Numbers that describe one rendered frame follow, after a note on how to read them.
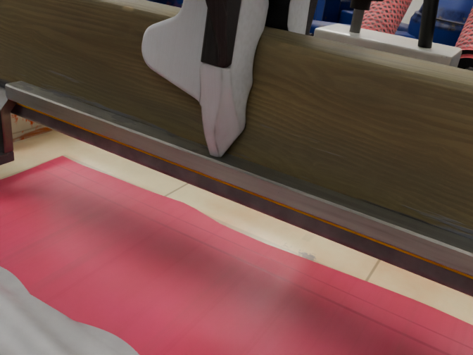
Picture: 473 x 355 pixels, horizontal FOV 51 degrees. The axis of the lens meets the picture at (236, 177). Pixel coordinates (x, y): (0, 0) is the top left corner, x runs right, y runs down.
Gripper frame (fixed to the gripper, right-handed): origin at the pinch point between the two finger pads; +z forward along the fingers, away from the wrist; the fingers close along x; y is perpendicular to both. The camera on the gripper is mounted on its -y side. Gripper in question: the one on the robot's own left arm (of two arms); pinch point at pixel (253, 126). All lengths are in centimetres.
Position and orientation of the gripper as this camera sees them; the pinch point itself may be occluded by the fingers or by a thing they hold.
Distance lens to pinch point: 27.3
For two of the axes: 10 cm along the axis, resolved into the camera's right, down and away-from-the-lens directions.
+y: -8.5, -3.2, 4.2
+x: -5.1, 3.2, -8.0
